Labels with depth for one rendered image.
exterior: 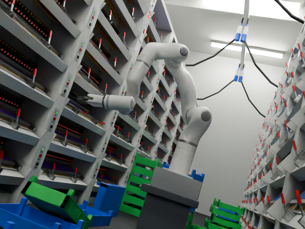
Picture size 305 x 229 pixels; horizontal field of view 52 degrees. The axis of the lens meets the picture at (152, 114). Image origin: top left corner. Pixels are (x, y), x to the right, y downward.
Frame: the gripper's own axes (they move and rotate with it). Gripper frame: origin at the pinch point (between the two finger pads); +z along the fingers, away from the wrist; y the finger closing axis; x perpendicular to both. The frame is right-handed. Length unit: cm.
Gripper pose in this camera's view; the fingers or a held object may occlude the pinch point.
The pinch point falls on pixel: (81, 100)
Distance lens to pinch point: 187.4
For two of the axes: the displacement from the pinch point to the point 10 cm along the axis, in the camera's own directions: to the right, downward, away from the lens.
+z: -9.6, -0.8, 2.7
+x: -1.5, 9.6, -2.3
